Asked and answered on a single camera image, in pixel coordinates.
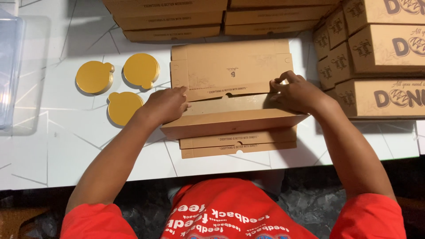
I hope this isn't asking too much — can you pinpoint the person's left hand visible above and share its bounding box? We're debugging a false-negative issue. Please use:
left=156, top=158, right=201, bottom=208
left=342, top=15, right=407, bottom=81
left=141, top=86, right=192, bottom=126

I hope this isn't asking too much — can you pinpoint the person's right hand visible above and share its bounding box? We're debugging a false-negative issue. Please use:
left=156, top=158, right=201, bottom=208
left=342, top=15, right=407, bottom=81
left=270, top=70, right=328, bottom=115

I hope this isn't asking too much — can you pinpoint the kraft donut box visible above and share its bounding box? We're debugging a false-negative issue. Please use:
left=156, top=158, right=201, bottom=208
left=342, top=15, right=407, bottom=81
left=160, top=39, right=310, bottom=140

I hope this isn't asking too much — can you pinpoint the stack of gold round boards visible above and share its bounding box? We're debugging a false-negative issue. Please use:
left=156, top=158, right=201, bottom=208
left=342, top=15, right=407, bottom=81
left=75, top=60, right=116, bottom=95
left=106, top=92, right=145, bottom=127
left=122, top=53, right=161, bottom=90

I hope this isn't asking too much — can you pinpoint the closed flat kraft box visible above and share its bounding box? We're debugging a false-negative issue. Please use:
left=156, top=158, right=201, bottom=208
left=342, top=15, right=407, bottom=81
left=181, top=141, right=298, bottom=159
left=179, top=126, right=298, bottom=149

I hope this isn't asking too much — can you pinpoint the row of stacked kraft boxes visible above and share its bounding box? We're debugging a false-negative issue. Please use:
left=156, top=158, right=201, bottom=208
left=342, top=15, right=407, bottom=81
left=101, top=0, right=343, bottom=43

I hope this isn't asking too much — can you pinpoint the pile of printed donut boxes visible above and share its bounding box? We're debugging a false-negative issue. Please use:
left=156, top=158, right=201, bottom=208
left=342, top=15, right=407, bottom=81
left=312, top=0, right=425, bottom=120

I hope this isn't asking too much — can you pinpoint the person's red printed shirt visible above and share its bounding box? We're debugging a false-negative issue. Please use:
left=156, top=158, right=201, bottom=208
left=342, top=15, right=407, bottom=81
left=60, top=177, right=408, bottom=239

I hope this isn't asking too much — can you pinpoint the clear plastic container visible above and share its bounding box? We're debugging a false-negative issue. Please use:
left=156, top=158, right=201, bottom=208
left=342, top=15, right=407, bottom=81
left=0, top=8, right=26, bottom=132

